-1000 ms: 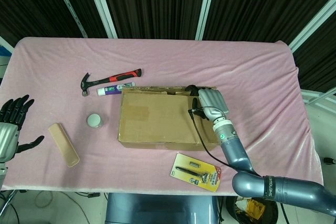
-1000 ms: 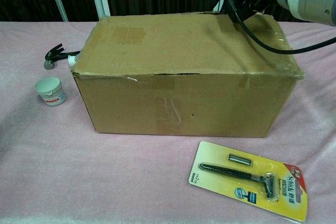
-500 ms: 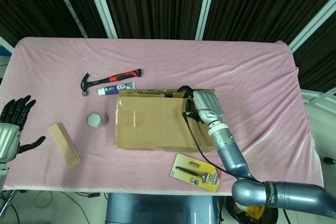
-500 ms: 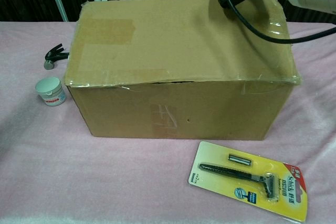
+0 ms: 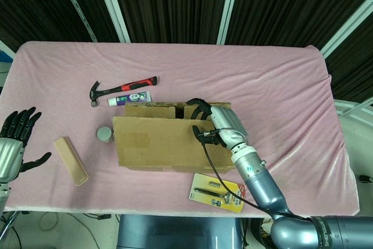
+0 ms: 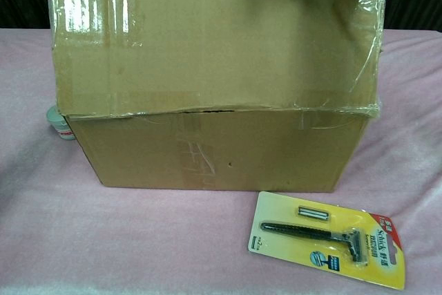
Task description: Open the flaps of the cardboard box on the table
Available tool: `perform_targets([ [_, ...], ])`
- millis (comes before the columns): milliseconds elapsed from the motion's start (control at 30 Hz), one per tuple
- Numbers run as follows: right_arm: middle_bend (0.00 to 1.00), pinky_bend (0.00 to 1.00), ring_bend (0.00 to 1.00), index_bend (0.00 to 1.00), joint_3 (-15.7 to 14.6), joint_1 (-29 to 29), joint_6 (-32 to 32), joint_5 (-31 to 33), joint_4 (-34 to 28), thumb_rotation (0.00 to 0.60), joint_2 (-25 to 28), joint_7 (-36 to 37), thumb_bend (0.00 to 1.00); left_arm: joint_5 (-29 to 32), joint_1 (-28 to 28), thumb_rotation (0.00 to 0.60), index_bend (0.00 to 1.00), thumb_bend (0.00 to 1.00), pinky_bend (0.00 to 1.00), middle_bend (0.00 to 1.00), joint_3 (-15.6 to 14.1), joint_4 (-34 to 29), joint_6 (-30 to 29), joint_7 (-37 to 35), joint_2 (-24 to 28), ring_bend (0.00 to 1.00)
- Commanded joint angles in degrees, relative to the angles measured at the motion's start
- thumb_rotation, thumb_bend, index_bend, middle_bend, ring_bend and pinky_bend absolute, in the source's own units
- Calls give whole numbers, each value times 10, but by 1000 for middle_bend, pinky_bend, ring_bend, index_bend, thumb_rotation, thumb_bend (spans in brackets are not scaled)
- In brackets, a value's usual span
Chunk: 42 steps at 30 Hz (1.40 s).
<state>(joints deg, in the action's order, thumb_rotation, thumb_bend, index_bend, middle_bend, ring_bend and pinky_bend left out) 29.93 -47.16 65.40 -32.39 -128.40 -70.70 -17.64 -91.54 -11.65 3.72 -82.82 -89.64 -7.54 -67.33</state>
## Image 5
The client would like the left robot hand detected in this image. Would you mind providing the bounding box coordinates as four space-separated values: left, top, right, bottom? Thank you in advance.
0 107 52 184

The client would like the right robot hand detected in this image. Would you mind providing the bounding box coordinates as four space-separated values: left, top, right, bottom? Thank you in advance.
186 97 249 148

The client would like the brown cardboard box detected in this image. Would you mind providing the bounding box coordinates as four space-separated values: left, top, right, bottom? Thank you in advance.
112 101 236 174

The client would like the pink tablecloth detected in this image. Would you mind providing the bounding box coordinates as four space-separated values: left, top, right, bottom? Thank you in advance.
0 41 361 218

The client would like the beige rectangular case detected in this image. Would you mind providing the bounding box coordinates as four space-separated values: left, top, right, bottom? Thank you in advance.
53 136 89 187

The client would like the yellow razor blister pack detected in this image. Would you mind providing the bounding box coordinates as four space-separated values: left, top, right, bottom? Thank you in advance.
189 173 248 212

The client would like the white purple toothpaste tube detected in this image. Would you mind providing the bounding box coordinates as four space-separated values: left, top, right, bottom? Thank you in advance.
107 91 152 107

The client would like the black claw hammer red grip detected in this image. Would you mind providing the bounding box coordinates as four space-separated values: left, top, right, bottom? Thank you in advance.
89 76 159 107

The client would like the black trash bin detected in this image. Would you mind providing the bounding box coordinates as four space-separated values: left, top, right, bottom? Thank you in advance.
249 217 275 249

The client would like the blue robot torso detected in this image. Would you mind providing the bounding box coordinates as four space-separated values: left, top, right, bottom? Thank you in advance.
116 213 242 249

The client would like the black pleated curtain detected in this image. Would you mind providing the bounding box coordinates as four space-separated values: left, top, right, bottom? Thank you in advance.
0 0 373 103

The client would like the black floor cable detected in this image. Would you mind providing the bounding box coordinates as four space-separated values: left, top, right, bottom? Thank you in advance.
83 213 113 221

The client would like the white metal frame rail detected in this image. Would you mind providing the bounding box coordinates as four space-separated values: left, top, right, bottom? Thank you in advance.
333 99 373 116

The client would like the slanted white frame post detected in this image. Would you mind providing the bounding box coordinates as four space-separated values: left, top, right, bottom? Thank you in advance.
319 6 373 59

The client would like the thin white frame post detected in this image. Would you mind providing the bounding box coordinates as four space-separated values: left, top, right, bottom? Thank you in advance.
54 0 98 43

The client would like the wide white frame post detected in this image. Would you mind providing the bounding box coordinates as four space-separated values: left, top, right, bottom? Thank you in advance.
93 0 131 43

